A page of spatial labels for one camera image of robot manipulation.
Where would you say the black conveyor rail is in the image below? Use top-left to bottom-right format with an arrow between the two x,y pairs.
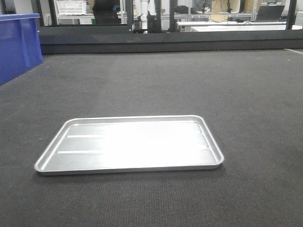
39,25 -> 303,54

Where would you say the blue plastic crate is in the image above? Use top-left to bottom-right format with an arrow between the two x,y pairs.
0,13 -> 43,85

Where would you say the white table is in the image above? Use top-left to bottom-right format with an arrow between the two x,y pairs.
177,20 -> 303,33

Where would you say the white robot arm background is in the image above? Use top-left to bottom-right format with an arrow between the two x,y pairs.
134,0 -> 156,34

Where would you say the white basket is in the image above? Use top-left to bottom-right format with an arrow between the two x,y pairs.
55,0 -> 87,15

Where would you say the silver metal tray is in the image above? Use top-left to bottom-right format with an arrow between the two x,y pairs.
34,115 -> 224,175

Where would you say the dark laptop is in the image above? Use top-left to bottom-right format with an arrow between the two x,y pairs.
254,5 -> 285,22

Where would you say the black office chair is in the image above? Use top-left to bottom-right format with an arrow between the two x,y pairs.
92,0 -> 121,25

